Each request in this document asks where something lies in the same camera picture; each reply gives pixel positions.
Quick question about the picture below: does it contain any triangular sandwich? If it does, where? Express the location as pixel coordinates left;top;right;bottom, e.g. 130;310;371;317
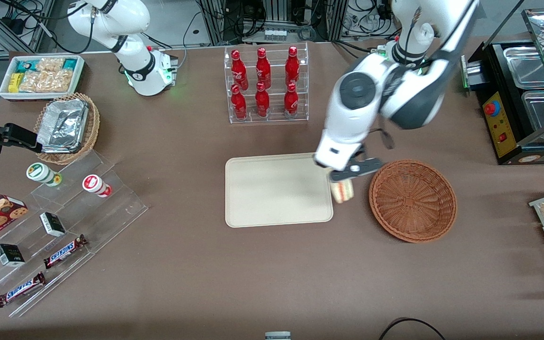
331;179;354;204

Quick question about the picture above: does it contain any beige plastic tray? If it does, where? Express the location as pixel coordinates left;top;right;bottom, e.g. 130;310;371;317
225;152;334;228

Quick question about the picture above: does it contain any round brown wicker basket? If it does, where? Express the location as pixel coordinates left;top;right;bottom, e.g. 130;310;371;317
369;160;458;244

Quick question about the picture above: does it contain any light wicker basket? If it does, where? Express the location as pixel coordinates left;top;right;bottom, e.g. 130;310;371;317
34;93;101;166

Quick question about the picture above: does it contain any green lid drink bottle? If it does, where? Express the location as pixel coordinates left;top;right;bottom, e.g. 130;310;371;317
26;162;63;187

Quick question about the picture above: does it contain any aluminium foil container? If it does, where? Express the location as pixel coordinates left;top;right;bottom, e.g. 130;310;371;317
37;99;89;154

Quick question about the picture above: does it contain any clear rice cracker bag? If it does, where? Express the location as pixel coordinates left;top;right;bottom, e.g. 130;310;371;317
36;57;65;74
19;70;73;93

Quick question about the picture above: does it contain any red cola bottle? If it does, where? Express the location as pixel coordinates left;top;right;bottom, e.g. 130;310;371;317
255;47;272;90
231;50;249;91
230;84;247;120
284;83;299;119
255;82;270;118
285;46;300;88

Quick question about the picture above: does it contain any clear acrylic bottle rack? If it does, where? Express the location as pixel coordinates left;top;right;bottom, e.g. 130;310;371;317
224;42;309;124

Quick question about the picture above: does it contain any red lid drink bottle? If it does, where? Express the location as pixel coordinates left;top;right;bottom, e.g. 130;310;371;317
82;174;112;198

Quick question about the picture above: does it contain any white rectangular snack bin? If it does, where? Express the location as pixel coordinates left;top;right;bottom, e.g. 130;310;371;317
0;54;86;102

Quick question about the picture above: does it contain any small black box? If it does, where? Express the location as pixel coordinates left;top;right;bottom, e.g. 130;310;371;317
40;212;67;238
0;244;26;267

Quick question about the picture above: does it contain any clear acrylic step display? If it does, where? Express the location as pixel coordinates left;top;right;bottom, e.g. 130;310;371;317
0;150;149;318

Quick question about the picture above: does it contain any snickers chocolate bar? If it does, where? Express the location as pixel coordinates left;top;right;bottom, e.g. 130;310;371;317
0;272;46;308
43;235;88;270

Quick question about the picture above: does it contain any aluminium equipment rack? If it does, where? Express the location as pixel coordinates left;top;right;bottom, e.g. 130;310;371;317
196;0;348;45

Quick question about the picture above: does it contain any black hot dog machine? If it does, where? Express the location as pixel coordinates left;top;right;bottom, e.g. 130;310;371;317
460;7;544;166

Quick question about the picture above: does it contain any aluminium frame with cables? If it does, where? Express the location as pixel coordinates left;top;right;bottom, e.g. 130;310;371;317
0;0;58;55

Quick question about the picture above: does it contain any black table cable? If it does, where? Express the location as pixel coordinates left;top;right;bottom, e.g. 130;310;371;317
378;317;447;340

